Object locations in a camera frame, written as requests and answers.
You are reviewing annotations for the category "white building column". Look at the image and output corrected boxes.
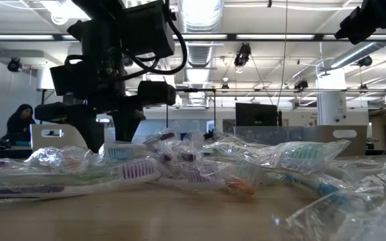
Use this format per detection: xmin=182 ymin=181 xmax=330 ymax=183
xmin=316 ymin=66 xmax=348 ymax=127

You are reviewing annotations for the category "black computer monitor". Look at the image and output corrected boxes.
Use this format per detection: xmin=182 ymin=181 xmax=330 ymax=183
xmin=235 ymin=102 xmax=279 ymax=127

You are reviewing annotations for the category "black background station frame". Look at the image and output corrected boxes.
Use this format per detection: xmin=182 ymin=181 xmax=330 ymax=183
xmin=166 ymin=88 xmax=216 ymax=128

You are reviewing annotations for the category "blue toothbrush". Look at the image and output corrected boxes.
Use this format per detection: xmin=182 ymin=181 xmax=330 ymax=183
xmin=273 ymin=170 xmax=355 ymax=207
xmin=99 ymin=142 xmax=153 ymax=163

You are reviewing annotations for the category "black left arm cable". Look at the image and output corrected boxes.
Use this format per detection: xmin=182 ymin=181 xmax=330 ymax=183
xmin=125 ymin=13 xmax=188 ymax=76

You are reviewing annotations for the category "green toothbrush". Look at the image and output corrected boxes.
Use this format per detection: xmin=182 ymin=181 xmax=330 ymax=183
xmin=271 ymin=157 xmax=386 ymax=241
xmin=0 ymin=167 xmax=120 ymax=188
xmin=206 ymin=139 xmax=352 ymax=175

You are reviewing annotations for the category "person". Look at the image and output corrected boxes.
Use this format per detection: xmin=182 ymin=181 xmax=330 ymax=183
xmin=4 ymin=103 xmax=37 ymax=145

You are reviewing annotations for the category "grey translucent plastic bin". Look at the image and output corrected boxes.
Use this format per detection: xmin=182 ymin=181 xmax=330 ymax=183
xmin=229 ymin=125 xmax=316 ymax=148

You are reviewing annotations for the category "thin hanging cable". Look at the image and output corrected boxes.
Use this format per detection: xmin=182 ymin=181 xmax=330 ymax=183
xmin=276 ymin=0 xmax=288 ymax=108

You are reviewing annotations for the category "orange toothbrush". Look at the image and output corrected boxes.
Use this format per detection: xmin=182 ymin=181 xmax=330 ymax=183
xmin=23 ymin=145 xmax=100 ymax=175
xmin=209 ymin=163 xmax=261 ymax=202

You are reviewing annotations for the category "black ceiling spotlight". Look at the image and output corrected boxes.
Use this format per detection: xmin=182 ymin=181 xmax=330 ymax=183
xmin=294 ymin=79 xmax=310 ymax=91
xmin=358 ymin=55 xmax=373 ymax=68
xmin=7 ymin=57 xmax=23 ymax=73
xmin=233 ymin=42 xmax=252 ymax=67

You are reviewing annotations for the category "white plastic bin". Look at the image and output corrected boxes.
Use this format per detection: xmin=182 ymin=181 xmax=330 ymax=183
xmin=30 ymin=124 xmax=90 ymax=151

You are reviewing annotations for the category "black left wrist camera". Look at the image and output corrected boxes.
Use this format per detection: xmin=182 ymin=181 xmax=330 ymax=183
xmin=117 ymin=0 xmax=176 ymax=60

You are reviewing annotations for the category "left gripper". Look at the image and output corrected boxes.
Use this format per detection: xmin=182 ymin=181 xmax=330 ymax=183
xmin=35 ymin=56 xmax=177 ymax=153

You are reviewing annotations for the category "slanted silver ceiling duct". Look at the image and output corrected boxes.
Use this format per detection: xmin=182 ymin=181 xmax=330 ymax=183
xmin=330 ymin=16 xmax=386 ymax=70

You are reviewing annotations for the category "light grey plastic bin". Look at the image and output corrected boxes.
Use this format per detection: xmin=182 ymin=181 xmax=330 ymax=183
xmin=313 ymin=125 xmax=369 ymax=157

